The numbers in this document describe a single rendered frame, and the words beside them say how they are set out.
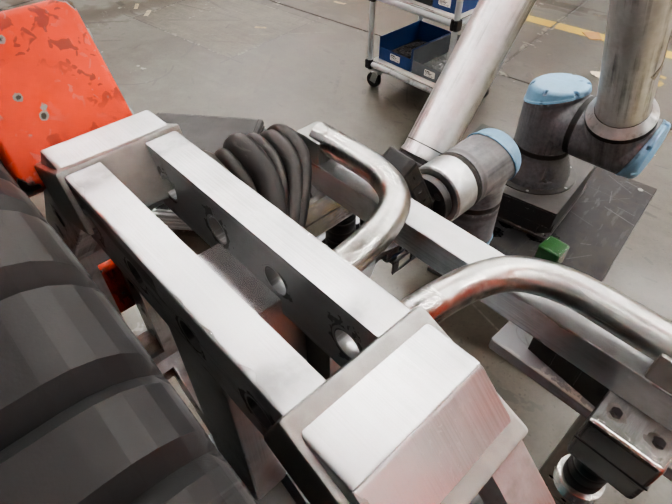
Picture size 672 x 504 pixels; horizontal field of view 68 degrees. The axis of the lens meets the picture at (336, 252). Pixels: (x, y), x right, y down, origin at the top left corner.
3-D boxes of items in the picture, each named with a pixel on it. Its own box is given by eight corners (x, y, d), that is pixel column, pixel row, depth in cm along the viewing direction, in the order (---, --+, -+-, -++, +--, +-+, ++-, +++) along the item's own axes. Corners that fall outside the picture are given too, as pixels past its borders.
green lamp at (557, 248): (531, 260, 89) (538, 244, 86) (543, 249, 91) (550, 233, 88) (552, 272, 87) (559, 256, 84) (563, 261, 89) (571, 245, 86)
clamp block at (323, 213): (273, 222, 54) (269, 183, 50) (335, 187, 58) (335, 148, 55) (304, 246, 52) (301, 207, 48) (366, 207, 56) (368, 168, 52)
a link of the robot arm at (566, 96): (532, 121, 146) (549, 61, 134) (588, 143, 137) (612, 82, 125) (502, 140, 139) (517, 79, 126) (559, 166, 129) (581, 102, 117)
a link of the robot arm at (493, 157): (518, 190, 81) (533, 135, 74) (471, 226, 75) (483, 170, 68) (470, 166, 86) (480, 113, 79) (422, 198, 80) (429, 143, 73)
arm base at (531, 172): (520, 145, 155) (528, 116, 148) (580, 170, 145) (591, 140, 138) (486, 171, 145) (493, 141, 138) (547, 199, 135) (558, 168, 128)
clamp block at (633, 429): (562, 450, 37) (588, 416, 33) (619, 375, 41) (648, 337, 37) (630, 504, 34) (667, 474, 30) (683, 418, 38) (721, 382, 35)
